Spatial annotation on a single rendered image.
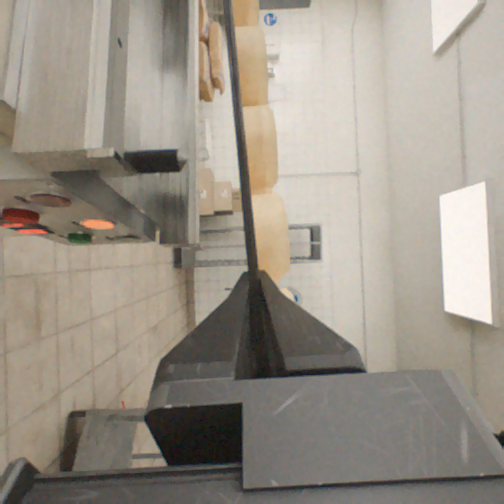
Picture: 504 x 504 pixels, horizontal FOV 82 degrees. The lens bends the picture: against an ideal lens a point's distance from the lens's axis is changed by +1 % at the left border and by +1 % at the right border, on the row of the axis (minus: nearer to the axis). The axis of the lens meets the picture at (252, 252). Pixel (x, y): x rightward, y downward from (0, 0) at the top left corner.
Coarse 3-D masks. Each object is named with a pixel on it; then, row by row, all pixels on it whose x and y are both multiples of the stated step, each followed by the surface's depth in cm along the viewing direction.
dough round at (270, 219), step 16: (256, 208) 15; (272, 208) 15; (256, 224) 15; (272, 224) 15; (256, 240) 15; (272, 240) 15; (288, 240) 15; (272, 256) 15; (288, 256) 16; (272, 272) 16
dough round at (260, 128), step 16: (256, 112) 17; (272, 112) 17; (256, 128) 16; (272, 128) 16; (256, 144) 16; (272, 144) 16; (256, 160) 17; (272, 160) 17; (256, 176) 17; (272, 176) 17
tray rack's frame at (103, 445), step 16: (96, 416) 150; (96, 432) 149; (112, 432) 165; (128, 432) 185; (80, 448) 138; (96, 448) 149; (112, 448) 164; (128, 448) 184; (80, 464) 135; (96, 464) 148; (112, 464) 164; (128, 464) 183
